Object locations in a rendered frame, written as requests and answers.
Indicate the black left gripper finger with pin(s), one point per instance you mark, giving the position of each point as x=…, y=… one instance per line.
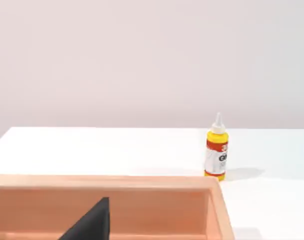
x=95, y=222

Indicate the shallow salmon-coloured box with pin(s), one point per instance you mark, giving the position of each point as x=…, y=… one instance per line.
x=156, y=207

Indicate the yellow bottle with white nozzle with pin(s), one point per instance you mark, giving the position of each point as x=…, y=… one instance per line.
x=216, y=152

